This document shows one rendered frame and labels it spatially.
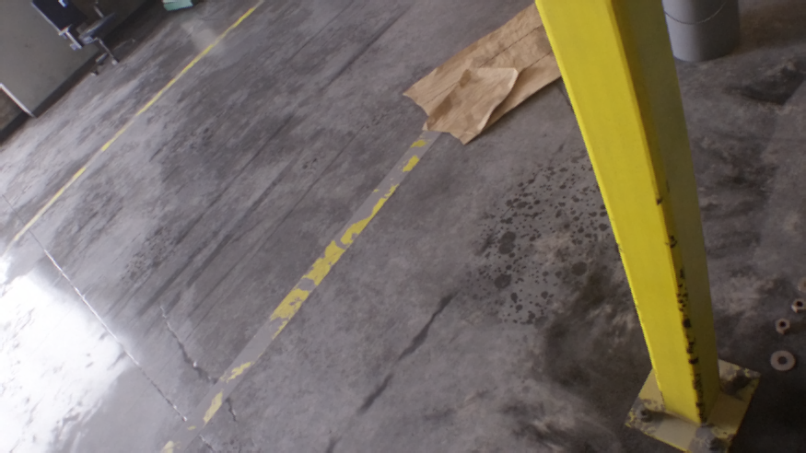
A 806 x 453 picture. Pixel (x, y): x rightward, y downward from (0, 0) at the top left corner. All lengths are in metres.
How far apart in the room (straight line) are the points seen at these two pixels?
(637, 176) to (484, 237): 1.17
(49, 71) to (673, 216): 7.91
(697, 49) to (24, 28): 7.46
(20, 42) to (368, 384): 7.11
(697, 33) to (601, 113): 1.52
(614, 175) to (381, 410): 1.10
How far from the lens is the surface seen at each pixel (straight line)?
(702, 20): 2.18
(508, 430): 1.50
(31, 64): 8.25
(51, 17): 7.83
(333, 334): 1.93
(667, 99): 0.73
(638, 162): 0.74
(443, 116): 2.46
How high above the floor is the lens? 1.31
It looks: 39 degrees down
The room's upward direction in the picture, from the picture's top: 35 degrees counter-clockwise
